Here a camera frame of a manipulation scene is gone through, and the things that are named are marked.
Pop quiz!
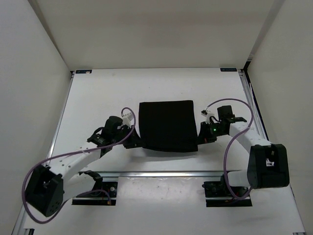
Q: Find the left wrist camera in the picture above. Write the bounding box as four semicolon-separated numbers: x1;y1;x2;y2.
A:
122;113;134;128

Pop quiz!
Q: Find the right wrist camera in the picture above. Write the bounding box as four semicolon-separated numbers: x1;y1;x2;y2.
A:
201;109;215;123

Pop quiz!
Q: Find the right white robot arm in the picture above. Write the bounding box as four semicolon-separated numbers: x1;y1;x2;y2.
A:
198;105;290;196

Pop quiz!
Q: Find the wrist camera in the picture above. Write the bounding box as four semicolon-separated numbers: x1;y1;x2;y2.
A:
201;109;215;123
122;113;134;128

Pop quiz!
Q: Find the black skirt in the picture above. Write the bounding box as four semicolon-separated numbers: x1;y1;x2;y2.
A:
138;100;198;153

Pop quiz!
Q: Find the left blue label sticker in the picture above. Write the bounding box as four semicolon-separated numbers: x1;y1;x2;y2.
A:
75;70;92;74

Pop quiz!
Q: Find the blue label sticker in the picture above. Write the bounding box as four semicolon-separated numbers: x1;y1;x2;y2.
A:
220;68;237;72
75;70;92;74

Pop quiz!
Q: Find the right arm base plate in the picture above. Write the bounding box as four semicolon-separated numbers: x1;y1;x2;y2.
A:
202;181;252;208

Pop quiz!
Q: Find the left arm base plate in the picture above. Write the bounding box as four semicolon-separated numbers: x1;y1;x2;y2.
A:
72;178;118;206

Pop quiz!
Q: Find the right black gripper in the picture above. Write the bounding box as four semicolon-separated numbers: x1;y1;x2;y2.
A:
195;121;227;145

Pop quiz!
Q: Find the right blue label sticker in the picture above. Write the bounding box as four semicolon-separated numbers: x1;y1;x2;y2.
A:
220;68;237;72

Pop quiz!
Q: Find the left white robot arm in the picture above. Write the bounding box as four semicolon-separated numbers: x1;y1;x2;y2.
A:
22;112;140;217

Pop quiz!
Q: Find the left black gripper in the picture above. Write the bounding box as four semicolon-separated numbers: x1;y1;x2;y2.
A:
112;125;146;148

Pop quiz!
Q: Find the front aluminium rail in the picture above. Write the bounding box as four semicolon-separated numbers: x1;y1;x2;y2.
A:
41;171;281;178

